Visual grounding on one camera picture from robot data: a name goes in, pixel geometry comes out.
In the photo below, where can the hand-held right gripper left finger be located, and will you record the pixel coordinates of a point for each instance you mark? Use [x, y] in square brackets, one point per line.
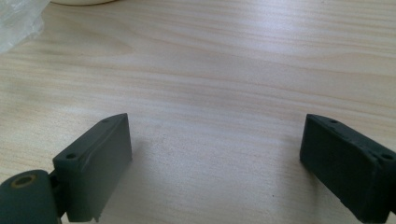
[96, 174]

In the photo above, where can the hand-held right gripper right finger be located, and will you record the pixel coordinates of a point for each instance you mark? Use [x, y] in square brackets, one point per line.
[345, 165]

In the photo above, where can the clear plastic bag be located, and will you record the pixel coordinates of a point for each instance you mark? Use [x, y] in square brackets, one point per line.
[17, 21]

